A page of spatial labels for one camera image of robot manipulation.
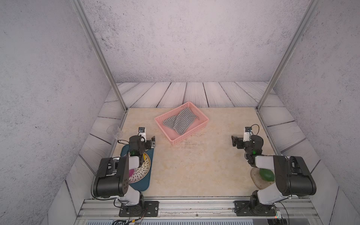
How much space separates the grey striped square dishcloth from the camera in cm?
107

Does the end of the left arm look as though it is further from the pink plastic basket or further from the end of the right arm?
the end of the right arm

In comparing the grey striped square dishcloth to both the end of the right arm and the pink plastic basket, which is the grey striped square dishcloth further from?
the end of the right arm

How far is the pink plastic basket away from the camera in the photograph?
104cm

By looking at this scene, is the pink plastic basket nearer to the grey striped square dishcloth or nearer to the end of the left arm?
the grey striped square dishcloth
